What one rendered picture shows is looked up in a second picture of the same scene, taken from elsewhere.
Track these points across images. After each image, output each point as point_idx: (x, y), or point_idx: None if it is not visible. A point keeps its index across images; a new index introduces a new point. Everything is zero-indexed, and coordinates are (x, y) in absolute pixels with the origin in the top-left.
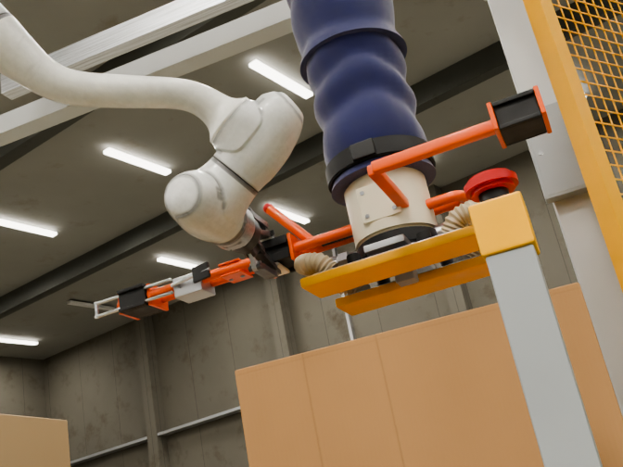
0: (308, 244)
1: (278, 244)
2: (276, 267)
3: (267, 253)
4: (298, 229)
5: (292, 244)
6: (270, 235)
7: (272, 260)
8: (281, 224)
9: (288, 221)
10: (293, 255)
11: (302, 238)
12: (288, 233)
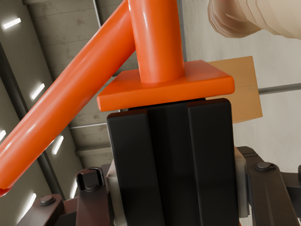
0: (164, 6)
1: (152, 152)
2: (268, 167)
3: (180, 203)
4: (80, 69)
5: (155, 84)
6: (104, 190)
7: (261, 194)
8: (55, 137)
9: (46, 107)
10: (217, 80)
11: (121, 52)
12: (103, 99)
